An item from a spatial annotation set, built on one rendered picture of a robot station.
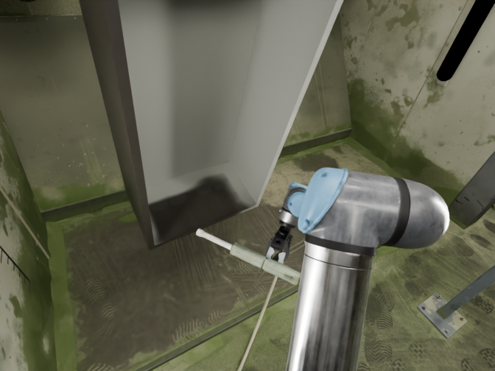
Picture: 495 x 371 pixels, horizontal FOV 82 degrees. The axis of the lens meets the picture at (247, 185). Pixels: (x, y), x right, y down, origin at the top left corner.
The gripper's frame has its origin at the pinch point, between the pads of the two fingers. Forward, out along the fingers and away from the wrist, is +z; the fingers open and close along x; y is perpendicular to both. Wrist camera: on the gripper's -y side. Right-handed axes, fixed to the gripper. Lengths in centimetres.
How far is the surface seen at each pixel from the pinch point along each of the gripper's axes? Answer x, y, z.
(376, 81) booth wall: -12, 163, -127
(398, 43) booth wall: -19, 142, -152
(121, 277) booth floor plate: 80, 11, 49
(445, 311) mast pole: -92, 69, 12
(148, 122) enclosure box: 66, -15, -42
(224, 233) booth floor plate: 45, 58, 18
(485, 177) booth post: -103, 125, -70
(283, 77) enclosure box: 18, -8, -73
